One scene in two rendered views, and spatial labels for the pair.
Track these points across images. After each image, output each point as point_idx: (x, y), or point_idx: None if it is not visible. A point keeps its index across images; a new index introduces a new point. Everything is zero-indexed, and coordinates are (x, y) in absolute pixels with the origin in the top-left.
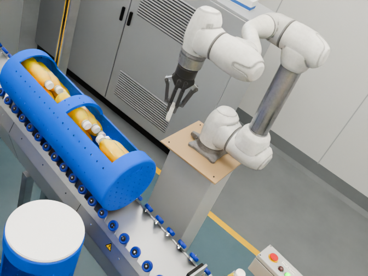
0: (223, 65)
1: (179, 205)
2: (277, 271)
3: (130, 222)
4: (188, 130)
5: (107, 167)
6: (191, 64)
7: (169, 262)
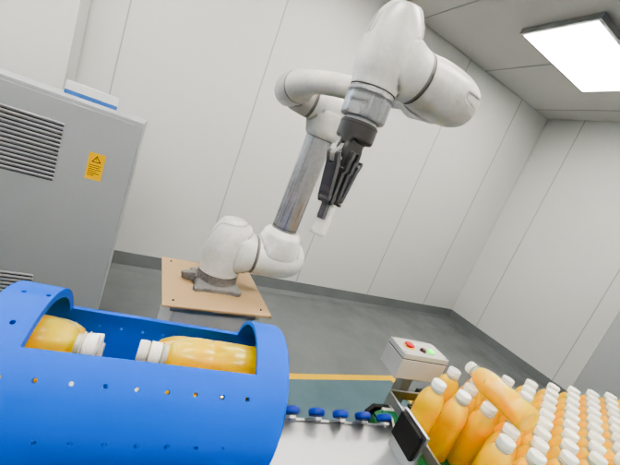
0: (451, 101)
1: None
2: (425, 354)
3: None
4: (169, 273)
5: (255, 392)
6: (387, 114)
7: (354, 451)
